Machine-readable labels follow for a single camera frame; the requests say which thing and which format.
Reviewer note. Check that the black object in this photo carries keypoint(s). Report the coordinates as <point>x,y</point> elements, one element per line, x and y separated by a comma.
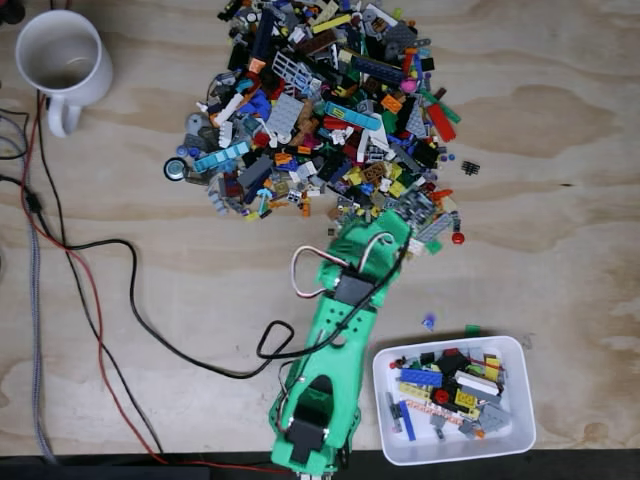
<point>10,10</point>

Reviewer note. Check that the white Lego brick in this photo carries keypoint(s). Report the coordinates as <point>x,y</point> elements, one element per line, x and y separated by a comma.
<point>477,382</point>

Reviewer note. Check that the dark blue long Lego plate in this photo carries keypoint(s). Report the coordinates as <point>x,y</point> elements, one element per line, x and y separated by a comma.
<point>377,67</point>

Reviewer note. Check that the white Lego lattice piece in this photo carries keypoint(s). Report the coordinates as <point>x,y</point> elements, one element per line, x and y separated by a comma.
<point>290,67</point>

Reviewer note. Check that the white ceramic mug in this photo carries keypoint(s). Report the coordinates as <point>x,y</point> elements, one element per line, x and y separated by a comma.
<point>100,75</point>

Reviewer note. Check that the navy long Lego piece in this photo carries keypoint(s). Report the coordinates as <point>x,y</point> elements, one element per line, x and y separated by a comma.
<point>262,35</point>

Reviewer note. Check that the orange Lego brick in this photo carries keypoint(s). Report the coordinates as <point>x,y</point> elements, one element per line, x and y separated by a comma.
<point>392,102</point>

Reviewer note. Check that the grey long Lego plate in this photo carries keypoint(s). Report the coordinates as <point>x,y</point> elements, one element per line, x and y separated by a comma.
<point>437,227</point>

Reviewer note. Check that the yellow Lego piece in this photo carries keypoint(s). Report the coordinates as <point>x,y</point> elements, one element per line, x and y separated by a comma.
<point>492,365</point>

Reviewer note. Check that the white Lego plate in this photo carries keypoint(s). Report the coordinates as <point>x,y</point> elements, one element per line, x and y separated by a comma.
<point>416,246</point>

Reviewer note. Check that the pink Lego ball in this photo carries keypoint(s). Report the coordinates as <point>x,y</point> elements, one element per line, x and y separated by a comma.
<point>410,85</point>

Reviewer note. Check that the black Lego grille piece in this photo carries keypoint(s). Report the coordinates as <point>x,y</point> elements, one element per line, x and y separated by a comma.
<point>470,168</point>

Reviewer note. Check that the grey rectangular Lego plate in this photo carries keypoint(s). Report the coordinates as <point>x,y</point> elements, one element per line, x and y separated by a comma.
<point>282,114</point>

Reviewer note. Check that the green square Lego plate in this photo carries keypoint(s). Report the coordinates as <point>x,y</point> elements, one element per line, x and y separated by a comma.
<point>434,246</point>

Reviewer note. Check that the grey Lego wheel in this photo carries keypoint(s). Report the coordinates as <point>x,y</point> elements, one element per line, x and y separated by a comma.
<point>175,169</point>

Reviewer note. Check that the blue narrow Lego plate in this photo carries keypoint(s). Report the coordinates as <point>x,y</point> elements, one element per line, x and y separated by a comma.
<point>407,420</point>

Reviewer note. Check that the small green Lego piece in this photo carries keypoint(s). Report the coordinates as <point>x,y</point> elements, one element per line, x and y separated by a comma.
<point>472,329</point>

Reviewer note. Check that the red round Lego piece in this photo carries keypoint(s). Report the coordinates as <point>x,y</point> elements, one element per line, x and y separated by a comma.
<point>457,238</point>

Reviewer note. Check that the red long Lego brick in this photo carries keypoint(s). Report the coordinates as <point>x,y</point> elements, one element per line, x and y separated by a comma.
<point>441,122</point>

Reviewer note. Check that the grey Lego wedge plate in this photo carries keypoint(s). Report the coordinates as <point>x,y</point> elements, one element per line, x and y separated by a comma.
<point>417,120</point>

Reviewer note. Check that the light blue long Lego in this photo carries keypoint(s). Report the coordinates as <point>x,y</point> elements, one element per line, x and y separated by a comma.
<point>221,156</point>

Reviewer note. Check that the small blue Lego piece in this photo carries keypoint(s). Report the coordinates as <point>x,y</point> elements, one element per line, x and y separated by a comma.
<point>428,321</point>

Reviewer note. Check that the yellow narrow Lego plate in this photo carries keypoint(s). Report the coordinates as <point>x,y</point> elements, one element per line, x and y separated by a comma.
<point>415,391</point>

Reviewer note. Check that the yellow long Lego plate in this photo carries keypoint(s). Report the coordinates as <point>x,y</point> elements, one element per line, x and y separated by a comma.
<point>330,22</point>

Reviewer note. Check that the cyan long Lego piece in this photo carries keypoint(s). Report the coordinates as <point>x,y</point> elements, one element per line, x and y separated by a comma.
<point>350,115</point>

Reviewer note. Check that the yellow Lego brick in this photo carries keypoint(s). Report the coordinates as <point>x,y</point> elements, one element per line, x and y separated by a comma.
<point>465,398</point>

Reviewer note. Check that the blue Lego brick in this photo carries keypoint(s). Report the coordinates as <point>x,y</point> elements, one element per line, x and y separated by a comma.
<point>421,377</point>

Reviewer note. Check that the brown Lego plate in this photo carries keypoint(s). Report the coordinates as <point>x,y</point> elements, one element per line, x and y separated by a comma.
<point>375,172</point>

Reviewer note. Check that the white plastic bin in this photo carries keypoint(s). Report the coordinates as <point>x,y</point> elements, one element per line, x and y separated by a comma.
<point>450,446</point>

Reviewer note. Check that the dark brown Lego brick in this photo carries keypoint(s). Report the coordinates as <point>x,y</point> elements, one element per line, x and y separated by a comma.
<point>317,45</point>

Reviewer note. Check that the grey round Lego dish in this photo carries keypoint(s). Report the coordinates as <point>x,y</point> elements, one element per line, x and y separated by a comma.
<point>196,122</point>

